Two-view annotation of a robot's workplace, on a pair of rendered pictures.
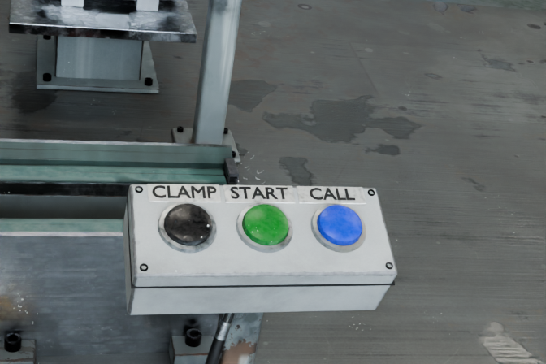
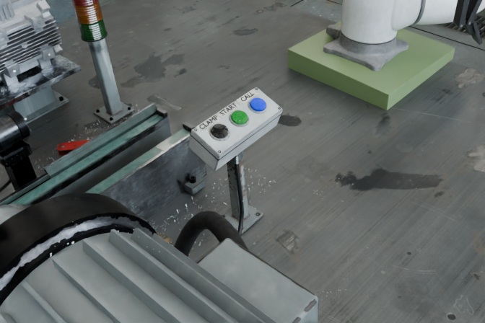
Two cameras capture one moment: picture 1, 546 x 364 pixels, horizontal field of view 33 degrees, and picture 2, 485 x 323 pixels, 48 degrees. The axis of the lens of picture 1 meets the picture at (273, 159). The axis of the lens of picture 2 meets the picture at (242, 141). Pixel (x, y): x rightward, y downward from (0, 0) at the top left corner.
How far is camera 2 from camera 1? 0.47 m
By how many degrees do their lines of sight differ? 24
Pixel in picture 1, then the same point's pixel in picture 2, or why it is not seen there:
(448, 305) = not seen: hidden behind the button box
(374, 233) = (268, 101)
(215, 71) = (107, 77)
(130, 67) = (49, 96)
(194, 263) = (231, 141)
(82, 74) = (29, 112)
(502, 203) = (239, 68)
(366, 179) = (185, 88)
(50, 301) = (142, 197)
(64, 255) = (141, 177)
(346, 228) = (261, 104)
